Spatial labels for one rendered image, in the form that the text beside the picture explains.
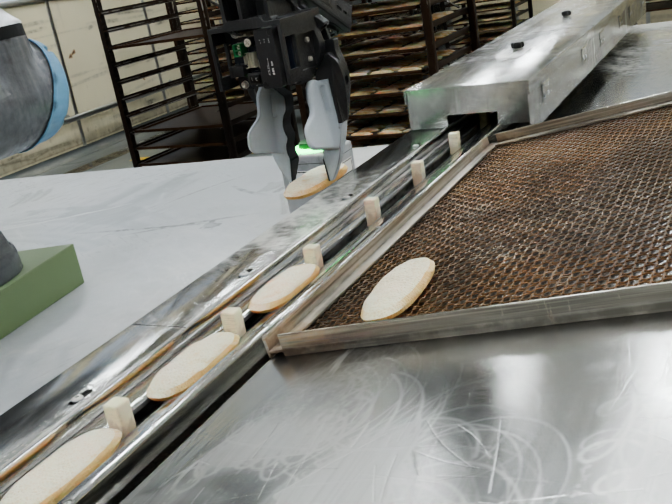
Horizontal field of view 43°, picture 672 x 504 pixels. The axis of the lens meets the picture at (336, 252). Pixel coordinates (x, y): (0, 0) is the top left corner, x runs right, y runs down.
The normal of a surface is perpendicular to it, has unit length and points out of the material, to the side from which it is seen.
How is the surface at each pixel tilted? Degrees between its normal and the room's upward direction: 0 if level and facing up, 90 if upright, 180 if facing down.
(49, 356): 0
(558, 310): 90
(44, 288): 90
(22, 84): 83
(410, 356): 10
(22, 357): 0
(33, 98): 90
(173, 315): 0
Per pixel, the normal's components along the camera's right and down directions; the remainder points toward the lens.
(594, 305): -0.43, 0.36
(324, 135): 0.86, -0.09
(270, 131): 0.86, 0.12
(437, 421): -0.32, -0.92
